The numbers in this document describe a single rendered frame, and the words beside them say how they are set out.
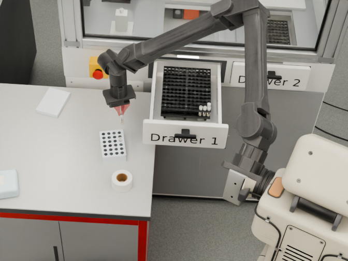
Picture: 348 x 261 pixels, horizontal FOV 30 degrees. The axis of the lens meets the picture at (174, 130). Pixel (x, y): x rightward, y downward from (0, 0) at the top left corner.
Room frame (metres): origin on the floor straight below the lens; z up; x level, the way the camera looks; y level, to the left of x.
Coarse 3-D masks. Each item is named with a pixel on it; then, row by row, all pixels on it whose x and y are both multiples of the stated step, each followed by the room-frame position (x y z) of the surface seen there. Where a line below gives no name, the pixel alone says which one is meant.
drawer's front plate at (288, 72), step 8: (240, 64) 1.80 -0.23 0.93; (272, 64) 1.81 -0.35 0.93; (232, 72) 1.80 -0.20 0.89; (240, 72) 1.80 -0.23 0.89; (280, 72) 1.80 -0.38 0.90; (288, 72) 1.80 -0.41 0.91; (296, 72) 1.80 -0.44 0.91; (304, 72) 1.80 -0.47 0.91; (232, 80) 1.80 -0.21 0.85; (240, 80) 1.80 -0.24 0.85; (272, 80) 1.80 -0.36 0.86; (280, 80) 1.80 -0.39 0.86; (288, 80) 1.80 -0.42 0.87; (296, 80) 1.80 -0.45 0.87; (304, 80) 1.80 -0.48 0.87; (272, 88) 1.80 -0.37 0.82; (280, 88) 1.80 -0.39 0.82; (288, 88) 1.80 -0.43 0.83; (296, 88) 1.80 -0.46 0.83; (304, 88) 1.80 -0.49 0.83
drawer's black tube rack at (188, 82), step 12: (168, 72) 1.75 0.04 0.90; (180, 72) 1.79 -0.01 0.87; (192, 72) 1.77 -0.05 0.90; (204, 72) 1.77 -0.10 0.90; (168, 84) 1.70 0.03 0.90; (180, 84) 1.70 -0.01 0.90; (192, 84) 1.70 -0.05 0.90; (204, 84) 1.74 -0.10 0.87; (168, 96) 1.66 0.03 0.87; (180, 96) 1.64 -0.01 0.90; (192, 96) 1.64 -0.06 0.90; (204, 96) 1.64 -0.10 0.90; (180, 108) 1.60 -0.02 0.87
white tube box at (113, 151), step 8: (104, 136) 1.51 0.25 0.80; (112, 136) 1.51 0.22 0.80; (120, 136) 1.52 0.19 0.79; (104, 144) 1.47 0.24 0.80; (112, 144) 1.47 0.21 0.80; (120, 144) 1.48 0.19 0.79; (104, 152) 1.43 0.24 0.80; (112, 152) 1.43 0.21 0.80; (120, 152) 1.44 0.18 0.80; (104, 160) 1.41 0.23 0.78; (112, 160) 1.42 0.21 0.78; (120, 160) 1.42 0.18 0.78
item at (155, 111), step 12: (156, 60) 1.82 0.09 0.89; (168, 60) 1.83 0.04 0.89; (156, 72) 1.80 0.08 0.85; (216, 72) 1.81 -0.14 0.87; (156, 84) 1.75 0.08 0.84; (216, 84) 1.75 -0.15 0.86; (156, 96) 1.69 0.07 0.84; (216, 96) 1.69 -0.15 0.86; (156, 108) 1.63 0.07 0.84; (216, 108) 1.64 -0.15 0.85; (168, 120) 1.57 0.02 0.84; (180, 120) 1.58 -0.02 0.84; (192, 120) 1.58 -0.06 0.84; (204, 120) 1.59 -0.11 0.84; (216, 120) 1.58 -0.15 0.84
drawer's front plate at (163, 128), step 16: (144, 128) 1.47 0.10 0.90; (160, 128) 1.47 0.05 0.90; (176, 128) 1.47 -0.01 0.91; (192, 128) 1.47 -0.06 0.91; (208, 128) 1.47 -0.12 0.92; (224, 128) 1.47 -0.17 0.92; (160, 144) 1.47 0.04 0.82; (176, 144) 1.47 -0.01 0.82; (192, 144) 1.47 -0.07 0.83; (208, 144) 1.47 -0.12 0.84; (224, 144) 1.47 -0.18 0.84
